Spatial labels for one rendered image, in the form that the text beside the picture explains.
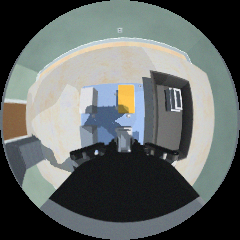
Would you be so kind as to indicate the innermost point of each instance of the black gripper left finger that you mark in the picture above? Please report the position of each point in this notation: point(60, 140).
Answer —
point(87, 153)

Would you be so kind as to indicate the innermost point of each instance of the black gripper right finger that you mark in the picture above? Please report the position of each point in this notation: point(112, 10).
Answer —
point(160, 152)

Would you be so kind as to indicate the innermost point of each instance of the yellow rectangular block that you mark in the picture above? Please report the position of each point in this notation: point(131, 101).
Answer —
point(126, 99)

